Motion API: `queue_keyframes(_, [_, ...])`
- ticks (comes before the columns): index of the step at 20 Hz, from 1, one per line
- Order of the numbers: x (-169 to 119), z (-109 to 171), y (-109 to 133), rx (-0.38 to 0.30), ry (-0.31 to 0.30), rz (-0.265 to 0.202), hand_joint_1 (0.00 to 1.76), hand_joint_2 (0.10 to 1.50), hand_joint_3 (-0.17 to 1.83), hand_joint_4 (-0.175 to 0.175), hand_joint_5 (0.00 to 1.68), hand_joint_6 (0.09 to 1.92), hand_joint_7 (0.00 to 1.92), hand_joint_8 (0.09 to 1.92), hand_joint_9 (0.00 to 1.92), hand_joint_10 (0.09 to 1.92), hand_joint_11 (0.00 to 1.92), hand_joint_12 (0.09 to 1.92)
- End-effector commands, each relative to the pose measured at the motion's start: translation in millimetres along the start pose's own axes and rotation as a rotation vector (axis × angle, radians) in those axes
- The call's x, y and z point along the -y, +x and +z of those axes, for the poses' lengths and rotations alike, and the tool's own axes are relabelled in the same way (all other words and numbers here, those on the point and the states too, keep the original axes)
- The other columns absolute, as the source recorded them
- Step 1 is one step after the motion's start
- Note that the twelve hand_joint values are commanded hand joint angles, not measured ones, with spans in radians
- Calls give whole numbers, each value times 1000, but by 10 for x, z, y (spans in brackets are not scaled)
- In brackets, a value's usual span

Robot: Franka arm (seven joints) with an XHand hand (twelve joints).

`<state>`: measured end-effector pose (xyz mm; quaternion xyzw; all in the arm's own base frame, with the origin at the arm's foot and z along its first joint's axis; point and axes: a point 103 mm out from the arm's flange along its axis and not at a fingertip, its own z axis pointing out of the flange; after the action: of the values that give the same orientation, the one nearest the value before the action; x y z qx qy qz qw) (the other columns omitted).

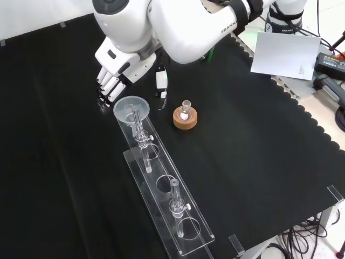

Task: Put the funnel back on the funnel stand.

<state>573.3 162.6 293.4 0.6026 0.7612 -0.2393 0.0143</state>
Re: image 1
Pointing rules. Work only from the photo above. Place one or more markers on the clear bench edge clamp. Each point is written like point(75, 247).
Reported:
point(335, 193)
point(236, 242)

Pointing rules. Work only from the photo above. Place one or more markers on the black power adapter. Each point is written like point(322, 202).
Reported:
point(330, 61)

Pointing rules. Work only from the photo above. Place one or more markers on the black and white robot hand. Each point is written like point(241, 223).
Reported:
point(121, 63)

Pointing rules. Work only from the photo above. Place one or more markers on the clear plastic funnel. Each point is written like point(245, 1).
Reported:
point(121, 108)

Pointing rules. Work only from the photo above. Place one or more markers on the small round-bottom glass flask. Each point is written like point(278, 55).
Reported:
point(186, 112)

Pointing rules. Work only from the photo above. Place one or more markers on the black bench cloth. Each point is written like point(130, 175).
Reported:
point(242, 162)

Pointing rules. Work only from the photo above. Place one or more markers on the pale white board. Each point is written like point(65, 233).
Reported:
point(285, 54)

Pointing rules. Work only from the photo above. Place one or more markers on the clear acrylic funnel stand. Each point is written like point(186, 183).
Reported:
point(151, 172)

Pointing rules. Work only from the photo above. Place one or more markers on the grey tape piece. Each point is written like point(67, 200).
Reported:
point(2, 43)
point(62, 24)

